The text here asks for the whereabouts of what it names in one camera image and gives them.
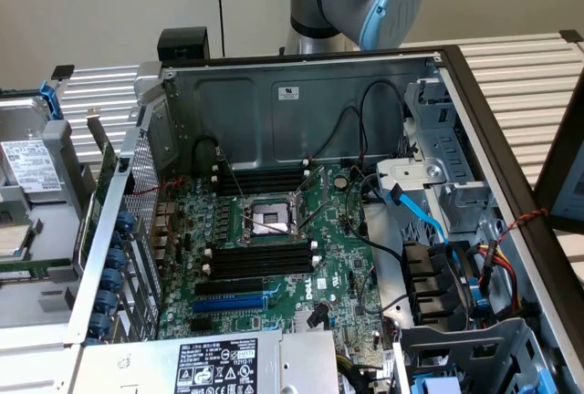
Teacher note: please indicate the black RAM slot white latches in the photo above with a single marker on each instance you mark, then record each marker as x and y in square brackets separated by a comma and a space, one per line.
[274, 169]
[274, 180]
[260, 265]

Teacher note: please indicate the green RAM module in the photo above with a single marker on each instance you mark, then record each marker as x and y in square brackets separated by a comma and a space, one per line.
[260, 249]

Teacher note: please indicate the green RAM stick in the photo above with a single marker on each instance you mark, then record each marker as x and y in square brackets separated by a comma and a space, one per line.
[41, 268]

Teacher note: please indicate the thin metal locking lever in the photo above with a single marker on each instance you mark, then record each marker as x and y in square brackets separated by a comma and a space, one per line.
[315, 216]
[264, 224]
[220, 153]

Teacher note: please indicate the silver coin battery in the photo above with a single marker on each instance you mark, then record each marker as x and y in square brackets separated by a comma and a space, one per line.
[340, 181]

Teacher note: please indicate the CPU socket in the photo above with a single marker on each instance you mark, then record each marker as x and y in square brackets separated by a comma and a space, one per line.
[267, 218]

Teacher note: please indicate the green Dell motherboard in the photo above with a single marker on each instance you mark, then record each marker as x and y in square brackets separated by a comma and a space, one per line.
[337, 239]

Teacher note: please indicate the white case label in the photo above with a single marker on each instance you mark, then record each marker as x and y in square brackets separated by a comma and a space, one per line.
[288, 93]

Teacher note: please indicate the open grey PC case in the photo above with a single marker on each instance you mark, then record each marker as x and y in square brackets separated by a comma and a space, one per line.
[342, 79]

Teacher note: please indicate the silver disk bay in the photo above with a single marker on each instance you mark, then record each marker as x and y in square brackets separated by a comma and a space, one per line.
[410, 170]

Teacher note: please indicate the long black expansion slot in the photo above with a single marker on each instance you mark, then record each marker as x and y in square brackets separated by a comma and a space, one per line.
[228, 287]

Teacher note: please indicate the silver rear port stack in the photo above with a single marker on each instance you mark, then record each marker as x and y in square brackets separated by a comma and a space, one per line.
[163, 225]

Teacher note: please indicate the blue expansion slot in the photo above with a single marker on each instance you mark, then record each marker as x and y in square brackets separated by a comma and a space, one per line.
[228, 303]

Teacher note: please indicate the small silver heatsink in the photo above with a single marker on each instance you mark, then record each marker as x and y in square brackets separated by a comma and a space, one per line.
[303, 321]

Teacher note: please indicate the black fan shroud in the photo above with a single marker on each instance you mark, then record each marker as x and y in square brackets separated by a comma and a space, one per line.
[424, 284]

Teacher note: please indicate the blue card retention knob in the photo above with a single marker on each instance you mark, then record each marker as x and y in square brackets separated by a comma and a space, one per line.
[111, 278]
[125, 221]
[106, 299]
[116, 257]
[98, 322]

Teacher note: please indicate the black box device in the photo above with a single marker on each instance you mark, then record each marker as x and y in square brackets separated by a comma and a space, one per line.
[178, 43]

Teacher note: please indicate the short black expansion slot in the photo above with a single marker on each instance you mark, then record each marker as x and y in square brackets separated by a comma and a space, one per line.
[201, 325]

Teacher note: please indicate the green graphics card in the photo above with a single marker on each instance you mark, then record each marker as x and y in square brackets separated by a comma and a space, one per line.
[106, 170]

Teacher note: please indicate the blue plastic latch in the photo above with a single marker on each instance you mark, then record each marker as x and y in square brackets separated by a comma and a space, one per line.
[479, 298]

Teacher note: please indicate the grey parts rack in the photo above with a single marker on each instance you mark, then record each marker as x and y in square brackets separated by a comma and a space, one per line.
[59, 138]

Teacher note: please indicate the silver power supply with label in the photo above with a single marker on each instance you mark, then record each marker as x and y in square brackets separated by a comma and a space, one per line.
[137, 366]

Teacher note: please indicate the grey perforated disk bay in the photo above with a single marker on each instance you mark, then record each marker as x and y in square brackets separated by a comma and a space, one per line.
[479, 344]

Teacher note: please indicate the blue disk caddy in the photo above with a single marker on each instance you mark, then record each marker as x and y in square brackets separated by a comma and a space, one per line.
[48, 97]

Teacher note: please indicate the silver hard disk with label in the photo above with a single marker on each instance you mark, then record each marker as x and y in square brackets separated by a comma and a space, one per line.
[27, 170]

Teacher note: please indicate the black framed monitor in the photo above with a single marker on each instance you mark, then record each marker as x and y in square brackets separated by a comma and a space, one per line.
[570, 184]

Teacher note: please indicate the silver CPU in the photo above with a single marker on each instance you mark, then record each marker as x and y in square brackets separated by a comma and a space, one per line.
[13, 239]

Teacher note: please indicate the blue plastic drive rail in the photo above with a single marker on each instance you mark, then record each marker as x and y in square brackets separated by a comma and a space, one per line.
[433, 387]

